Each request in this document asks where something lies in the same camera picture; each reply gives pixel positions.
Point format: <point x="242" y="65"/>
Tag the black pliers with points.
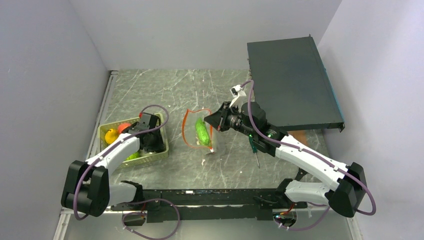
<point x="300" y="174"/>

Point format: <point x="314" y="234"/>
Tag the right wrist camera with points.
<point x="239" y="96"/>

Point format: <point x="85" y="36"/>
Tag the green plastic basket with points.
<point x="159" y="155"/>

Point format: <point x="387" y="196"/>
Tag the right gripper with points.
<point x="218" y="119"/>

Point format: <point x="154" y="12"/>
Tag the dark green metal case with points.
<point x="292" y="86"/>

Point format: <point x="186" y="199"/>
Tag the clear zip top bag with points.
<point x="189" y="133"/>

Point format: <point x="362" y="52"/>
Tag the wooden board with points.
<point x="311" y="138"/>

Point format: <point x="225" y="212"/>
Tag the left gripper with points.
<point x="158" y="145"/>

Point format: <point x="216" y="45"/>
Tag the yellow toy fruit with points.
<point x="111" y="135"/>

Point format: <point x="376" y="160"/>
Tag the green toy cucumber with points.
<point x="202" y="133"/>

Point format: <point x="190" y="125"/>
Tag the aluminium frame rail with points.
<point x="65" y="213"/>

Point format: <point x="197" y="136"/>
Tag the green handled screwdriver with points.
<point x="254" y="150"/>

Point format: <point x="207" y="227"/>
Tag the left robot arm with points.
<point x="87" y="189"/>

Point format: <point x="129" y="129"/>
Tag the red toy tomato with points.
<point x="122" y="127"/>

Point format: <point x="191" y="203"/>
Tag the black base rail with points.
<point x="211" y="204"/>

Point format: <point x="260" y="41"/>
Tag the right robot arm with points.
<point x="341" y="187"/>

